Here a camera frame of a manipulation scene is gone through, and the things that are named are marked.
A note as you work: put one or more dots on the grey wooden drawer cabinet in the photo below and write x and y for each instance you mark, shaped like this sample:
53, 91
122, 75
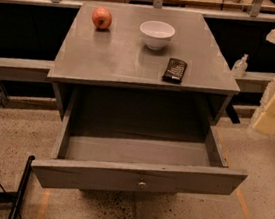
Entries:
109, 83

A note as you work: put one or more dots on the open grey top drawer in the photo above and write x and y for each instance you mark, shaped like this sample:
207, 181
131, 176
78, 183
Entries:
107, 163

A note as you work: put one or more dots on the clear sanitizer pump bottle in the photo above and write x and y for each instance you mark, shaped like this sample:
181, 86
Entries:
240, 66

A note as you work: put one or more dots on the white ceramic bowl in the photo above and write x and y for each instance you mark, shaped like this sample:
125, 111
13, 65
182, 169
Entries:
156, 35

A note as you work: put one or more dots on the red apple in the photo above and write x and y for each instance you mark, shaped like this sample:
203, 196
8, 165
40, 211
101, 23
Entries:
102, 18

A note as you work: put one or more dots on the black metal stand frame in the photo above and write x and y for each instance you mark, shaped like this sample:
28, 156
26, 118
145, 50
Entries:
16, 198

